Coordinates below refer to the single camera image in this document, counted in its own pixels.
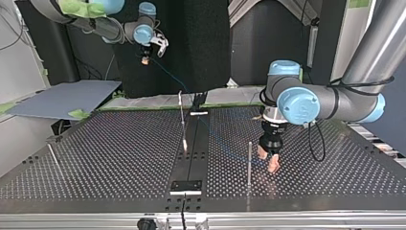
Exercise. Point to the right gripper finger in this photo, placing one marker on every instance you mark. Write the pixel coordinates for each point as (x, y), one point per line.
(146, 60)

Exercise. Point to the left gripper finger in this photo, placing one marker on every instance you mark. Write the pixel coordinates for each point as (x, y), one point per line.
(274, 164)
(262, 153)

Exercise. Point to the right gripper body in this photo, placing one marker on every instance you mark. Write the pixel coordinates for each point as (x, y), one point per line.
(146, 51)

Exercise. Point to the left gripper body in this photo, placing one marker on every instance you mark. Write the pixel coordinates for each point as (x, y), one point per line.
(271, 139)

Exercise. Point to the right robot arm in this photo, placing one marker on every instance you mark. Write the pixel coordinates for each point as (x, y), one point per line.
(105, 28)

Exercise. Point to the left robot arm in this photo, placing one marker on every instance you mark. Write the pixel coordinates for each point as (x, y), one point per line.
(351, 102)

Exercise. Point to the connector holder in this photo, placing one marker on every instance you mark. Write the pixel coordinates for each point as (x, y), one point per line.
(199, 103)

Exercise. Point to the black panel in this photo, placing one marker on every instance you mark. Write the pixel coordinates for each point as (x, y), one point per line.
(194, 48)

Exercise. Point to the grey board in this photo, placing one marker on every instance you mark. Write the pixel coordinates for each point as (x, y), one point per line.
(63, 97)

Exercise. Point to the black knob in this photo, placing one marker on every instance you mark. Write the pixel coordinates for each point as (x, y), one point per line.
(146, 224)

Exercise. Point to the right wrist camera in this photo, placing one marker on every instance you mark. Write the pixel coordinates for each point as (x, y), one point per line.
(160, 42)

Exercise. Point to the metal post with orange clip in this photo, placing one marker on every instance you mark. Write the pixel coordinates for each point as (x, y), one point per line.
(182, 121)

